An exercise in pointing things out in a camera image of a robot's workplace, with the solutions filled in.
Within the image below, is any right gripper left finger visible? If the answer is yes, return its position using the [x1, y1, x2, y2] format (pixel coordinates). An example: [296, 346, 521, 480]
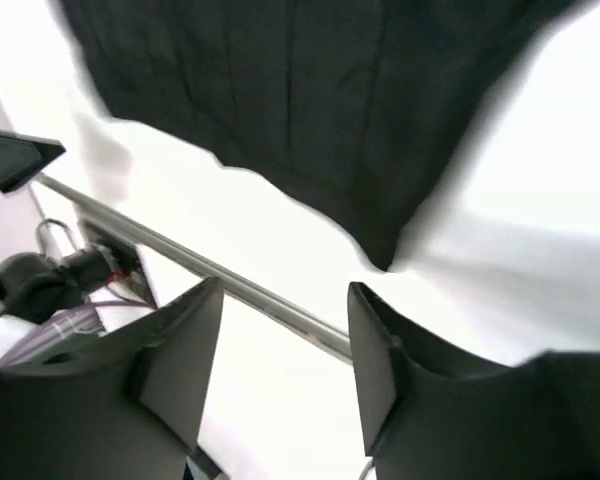
[0, 278, 223, 480]

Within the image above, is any black pleated skirt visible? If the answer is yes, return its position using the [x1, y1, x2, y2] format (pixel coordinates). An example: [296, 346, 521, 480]
[59, 0, 577, 271]

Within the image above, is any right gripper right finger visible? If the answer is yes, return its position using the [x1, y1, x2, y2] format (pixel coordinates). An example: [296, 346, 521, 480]
[348, 283, 600, 480]

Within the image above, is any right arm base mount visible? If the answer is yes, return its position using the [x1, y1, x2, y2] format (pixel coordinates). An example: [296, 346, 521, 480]
[0, 218, 156, 325]

